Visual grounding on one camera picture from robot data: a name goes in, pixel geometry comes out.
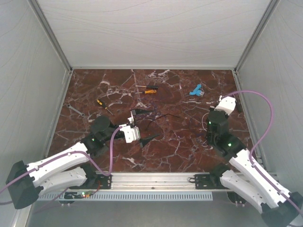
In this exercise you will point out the black left mount plate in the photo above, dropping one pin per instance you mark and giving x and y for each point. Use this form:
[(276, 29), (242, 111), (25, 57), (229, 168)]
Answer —
[(102, 182)]

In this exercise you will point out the grey slotted cable duct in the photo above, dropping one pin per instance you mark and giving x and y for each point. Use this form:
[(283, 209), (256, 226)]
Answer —
[(138, 196)]

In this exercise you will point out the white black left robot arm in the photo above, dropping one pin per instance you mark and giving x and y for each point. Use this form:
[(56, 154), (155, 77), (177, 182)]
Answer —
[(73, 167)]

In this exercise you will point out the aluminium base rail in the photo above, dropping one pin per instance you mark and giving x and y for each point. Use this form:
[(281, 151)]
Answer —
[(120, 180)]

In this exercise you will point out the black handled screwdriver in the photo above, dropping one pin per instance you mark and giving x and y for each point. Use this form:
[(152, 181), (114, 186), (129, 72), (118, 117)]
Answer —
[(149, 87)]

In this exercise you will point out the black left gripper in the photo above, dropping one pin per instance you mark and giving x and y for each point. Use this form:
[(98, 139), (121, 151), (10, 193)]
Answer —
[(144, 141)]

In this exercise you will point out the silver wrench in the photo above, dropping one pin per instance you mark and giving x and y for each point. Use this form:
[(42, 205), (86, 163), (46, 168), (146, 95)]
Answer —
[(75, 110)]

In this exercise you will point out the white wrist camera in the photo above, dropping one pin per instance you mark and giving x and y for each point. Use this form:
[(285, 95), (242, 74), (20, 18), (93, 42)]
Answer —
[(131, 133), (226, 104)]

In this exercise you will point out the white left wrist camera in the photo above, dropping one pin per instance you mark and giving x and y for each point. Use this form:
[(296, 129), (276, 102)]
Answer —
[(131, 133)]

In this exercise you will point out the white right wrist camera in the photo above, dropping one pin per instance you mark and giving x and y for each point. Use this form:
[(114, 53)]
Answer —
[(226, 104)]

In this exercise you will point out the small black screwdriver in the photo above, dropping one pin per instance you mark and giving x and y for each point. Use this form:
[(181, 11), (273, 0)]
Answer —
[(238, 106)]

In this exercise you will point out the yellow handled screwdriver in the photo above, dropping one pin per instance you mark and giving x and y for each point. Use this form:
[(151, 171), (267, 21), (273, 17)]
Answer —
[(147, 92)]

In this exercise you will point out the black right mount plate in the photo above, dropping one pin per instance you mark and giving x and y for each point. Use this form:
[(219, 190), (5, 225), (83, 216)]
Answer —
[(206, 182)]

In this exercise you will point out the black zip tie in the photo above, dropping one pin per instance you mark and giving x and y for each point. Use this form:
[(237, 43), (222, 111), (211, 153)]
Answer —
[(168, 114)]

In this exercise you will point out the black mount plate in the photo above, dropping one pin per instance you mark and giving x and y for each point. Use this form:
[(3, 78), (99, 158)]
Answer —
[(206, 182), (102, 182)]

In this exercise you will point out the blue plastic connector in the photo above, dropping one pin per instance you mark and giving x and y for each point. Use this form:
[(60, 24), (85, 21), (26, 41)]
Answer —
[(198, 91)]

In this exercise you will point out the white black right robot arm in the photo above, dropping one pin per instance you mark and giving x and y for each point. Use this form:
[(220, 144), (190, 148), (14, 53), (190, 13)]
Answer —
[(277, 205)]

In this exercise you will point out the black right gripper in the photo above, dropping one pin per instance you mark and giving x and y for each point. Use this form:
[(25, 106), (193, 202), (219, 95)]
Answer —
[(225, 115)]

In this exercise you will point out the black yellow screwdriver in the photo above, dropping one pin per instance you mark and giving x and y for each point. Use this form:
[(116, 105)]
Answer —
[(103, 105)]

